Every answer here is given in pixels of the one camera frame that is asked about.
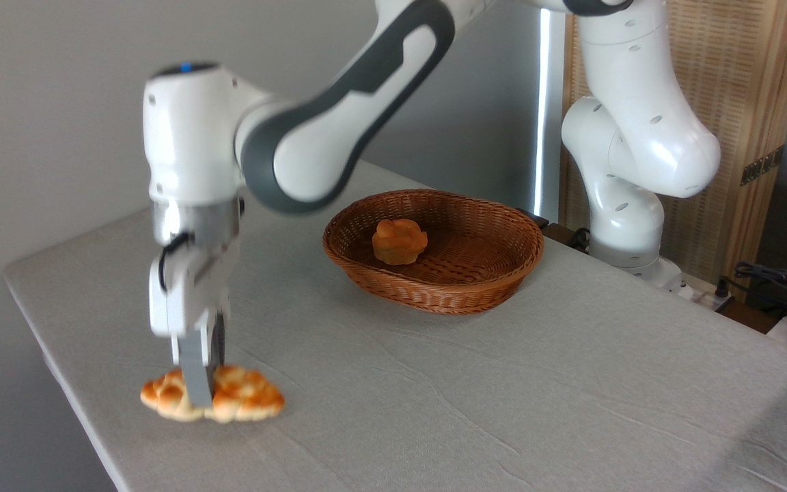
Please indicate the brown wicker basket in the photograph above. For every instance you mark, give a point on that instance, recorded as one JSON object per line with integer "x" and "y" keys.
{"x": 475, "y": 290}

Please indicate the braided golden bread loaf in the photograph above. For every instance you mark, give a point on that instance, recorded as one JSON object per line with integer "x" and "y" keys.
{"x": 250, "y": 396}

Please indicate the white vertical frame strip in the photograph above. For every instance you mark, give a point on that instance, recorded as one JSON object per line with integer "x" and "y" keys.
{"x": 549, "y": 102}

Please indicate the light grey tablecloth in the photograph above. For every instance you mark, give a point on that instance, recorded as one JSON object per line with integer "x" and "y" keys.
{"x": 503, "y": 396}

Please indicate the round knotted bread roll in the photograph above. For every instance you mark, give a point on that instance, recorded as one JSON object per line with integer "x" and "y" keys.
{"x": 400, "y": 240}

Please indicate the white power strip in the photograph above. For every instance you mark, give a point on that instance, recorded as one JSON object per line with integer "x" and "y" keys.
{"x": 697, "y": 290}

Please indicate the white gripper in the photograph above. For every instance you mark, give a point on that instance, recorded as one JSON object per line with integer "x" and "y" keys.
{"x": 192, "y": 287}

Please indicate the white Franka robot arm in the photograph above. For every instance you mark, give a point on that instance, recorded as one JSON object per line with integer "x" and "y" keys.
{"x": 339, "y": 116}

